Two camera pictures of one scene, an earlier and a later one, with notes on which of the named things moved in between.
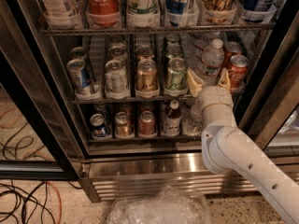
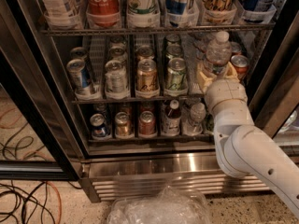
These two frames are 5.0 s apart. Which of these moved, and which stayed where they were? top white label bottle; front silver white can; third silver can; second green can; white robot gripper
Moved: white robot gripper
Stayed: front silver white can; third silver can; second green can; top white label bottle
